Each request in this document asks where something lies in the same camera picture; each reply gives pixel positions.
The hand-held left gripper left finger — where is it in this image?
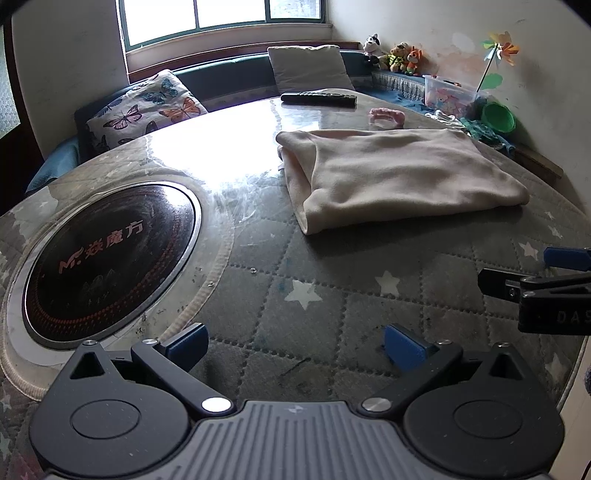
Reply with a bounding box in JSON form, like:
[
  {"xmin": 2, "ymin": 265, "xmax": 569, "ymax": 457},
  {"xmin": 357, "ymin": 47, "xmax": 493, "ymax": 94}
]
[{"xmin": 60, "ymin": 322, "xmax": 234, "ymax": 418}]

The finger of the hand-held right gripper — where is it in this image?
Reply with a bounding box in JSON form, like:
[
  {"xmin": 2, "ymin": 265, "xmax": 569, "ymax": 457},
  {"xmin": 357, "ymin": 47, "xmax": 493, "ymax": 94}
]
[
  {"xmin": 544, "ymin": 247, "xmax": 591, "ymax": 272},
  {"xmin": 478, "ymin": 269, "xmax": 591, "ymax": 302}
]

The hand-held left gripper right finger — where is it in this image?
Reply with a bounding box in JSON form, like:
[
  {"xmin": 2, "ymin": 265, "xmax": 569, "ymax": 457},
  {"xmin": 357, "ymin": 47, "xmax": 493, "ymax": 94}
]
[{"xmin": 358, "ymin": 323, "xmax": 532, "ymax": 416}]

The cream garment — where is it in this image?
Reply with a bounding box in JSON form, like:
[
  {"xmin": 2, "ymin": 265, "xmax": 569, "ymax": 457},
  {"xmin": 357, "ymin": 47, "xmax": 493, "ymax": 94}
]
[{"xmin": 276, "ymin": 128, "xmax": 530, "ymax": 236}]

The round black induction cooktop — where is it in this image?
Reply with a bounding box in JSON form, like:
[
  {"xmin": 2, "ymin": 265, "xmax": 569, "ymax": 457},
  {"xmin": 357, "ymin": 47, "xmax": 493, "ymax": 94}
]
[{"xmin": 21, "ymin": 182, "xmax": 202, "ymax": 346}]

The teal plastic toy mould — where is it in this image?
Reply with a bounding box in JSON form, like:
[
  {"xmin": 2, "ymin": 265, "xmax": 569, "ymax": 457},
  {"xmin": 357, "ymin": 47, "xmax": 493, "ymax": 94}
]
[{"xmin": 462, "ymin": 119, "xmax": 502, "ymax": 144}]

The green plastic bucket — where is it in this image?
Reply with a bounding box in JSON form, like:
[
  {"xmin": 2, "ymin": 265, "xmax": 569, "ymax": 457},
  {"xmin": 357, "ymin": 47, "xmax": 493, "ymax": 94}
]
[{"xmin": 480, "ymin": 102, "xmax": 515, "ymax": 134}]

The crumpled clear plastic wrap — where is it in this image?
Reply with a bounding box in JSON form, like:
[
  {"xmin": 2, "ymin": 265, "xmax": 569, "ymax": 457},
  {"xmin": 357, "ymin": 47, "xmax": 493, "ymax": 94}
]
[{"xmin": 431, "ymin": 110, "xmax": 469, "ymax": 132}]

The clear plastic storage box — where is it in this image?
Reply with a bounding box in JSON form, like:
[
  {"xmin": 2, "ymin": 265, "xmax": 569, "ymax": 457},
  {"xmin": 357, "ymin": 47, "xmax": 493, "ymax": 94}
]
[{"xmin": 422, "ymin": 75, "xmax": 490, "ymax": 120}]

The pink scrunchie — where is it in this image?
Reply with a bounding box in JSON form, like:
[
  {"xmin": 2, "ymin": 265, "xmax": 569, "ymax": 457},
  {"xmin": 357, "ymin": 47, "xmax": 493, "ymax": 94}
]
[{"xmin": 369, "ymin": 107, "xmax": 404, "ymax": 130}]

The colourful paper pinwheel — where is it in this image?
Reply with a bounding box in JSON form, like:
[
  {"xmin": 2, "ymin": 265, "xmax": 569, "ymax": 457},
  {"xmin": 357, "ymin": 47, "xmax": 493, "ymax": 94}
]
[{"xmin": 475, "ymin": 31, "xmax": 522, "ymax": 93}]

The butterfly print pillow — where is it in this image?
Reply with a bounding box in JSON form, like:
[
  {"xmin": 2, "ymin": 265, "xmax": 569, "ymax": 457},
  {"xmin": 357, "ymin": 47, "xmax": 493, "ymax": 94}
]
[{"xmin": 85, "ymin": 69, "xmax": 209, "ymax": 155}]

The brown plush bear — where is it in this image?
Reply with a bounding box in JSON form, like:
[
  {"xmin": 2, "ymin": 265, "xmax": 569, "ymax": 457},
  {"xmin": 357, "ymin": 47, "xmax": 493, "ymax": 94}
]
[{"xmin": 388, "ymin": 42, "xmax": 409, "ymax": 72}]

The black remote control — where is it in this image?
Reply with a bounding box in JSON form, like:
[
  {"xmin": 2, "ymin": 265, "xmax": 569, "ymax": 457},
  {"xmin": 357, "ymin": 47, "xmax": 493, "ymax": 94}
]
[{"xmin": 281, "ymin": 91, "xmax": 358, "ymax": 108}]

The blue sofa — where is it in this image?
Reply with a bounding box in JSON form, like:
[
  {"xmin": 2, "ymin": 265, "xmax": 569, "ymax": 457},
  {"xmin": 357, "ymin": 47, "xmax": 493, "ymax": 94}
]
[{"xmin": 25, "ymin": 48, "xmax": 565, "ymax": 195}]

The plain white pillow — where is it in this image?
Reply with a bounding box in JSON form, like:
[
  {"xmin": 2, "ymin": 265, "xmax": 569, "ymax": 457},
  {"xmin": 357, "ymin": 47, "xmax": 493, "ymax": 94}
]
[{"xmin": 268, "ymin": 45, "xmax": 356, "ymax": 95}]

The green framed window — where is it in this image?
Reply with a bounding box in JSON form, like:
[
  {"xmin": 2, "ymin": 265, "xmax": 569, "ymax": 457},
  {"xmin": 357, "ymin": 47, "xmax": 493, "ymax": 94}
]
[{"xmin": 117, "ymin": 0, "xmax": 333, "ymax": 54}]

